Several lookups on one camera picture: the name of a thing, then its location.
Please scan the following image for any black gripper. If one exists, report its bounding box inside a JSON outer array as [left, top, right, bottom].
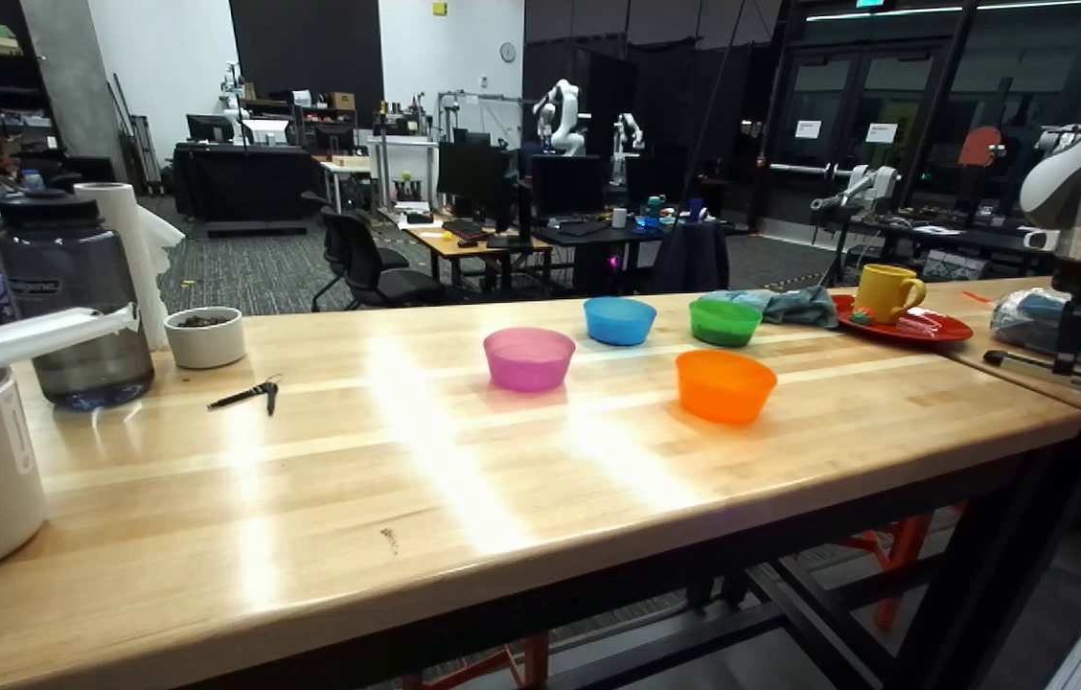
[[1054, 261, 1081, 374]]

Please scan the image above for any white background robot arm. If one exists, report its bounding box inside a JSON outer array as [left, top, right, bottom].
[[534, 76, 587, 158]]

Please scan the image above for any red plate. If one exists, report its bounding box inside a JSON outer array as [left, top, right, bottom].
[[833, 295, 975, 350]]

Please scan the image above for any yellow mug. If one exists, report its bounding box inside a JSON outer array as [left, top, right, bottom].
[[856, 264, 928, 321]]

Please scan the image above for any grey-green cloth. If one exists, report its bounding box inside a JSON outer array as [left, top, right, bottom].
[[735, 288, 833, 327]]

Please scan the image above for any green plastic bowl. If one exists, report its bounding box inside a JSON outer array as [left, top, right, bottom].
[[689, 297, 763, 350]]

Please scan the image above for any orange plastic bowl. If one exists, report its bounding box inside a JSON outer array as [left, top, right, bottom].
[[675, 350, 777, 425]]

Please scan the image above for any blue plastic bowl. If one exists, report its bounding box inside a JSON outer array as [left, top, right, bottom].
[[581, 295, 657, 350]]

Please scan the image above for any pink plastic bowl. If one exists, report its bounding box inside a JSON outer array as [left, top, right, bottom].
[[483, 327, 574, 393]]

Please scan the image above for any black office chair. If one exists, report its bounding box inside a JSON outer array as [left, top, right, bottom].
[[323, 212, 454, 306]]

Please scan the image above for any small white ceramic cup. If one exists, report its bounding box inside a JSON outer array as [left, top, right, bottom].
[[164, 306, 244, 373]]

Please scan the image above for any white paper towel roll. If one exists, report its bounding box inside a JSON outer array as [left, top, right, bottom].
[[78, 181, 184, 350]]

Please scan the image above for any wall clock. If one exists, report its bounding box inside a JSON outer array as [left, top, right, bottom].
[[497, 42, 516, 66]]

